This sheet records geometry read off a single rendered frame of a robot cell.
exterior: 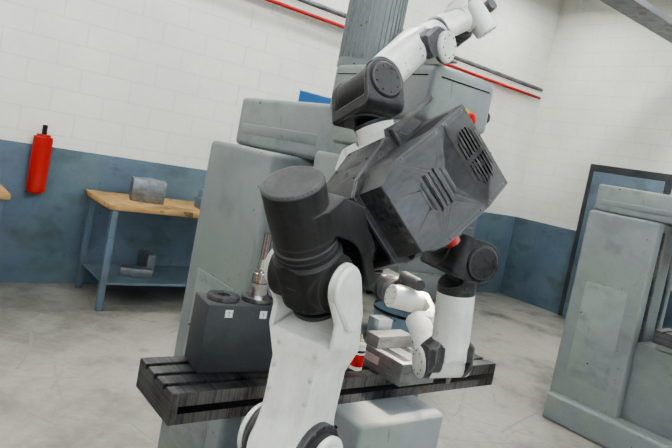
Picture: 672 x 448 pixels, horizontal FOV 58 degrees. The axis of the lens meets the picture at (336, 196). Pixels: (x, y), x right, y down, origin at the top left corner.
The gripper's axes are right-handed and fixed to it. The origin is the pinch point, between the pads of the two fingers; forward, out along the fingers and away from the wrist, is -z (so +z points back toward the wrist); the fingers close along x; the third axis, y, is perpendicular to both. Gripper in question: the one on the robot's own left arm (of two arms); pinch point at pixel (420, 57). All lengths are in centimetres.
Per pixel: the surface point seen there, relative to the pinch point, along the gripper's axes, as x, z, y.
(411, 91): -10.4, 4.2, -17.0
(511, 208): 606, -436, 178
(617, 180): 625, -275, 163
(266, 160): -24, -56, -15
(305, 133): -12, -48, -5
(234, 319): -47, -39, -73
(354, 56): -8.6, -20.7, 10.6
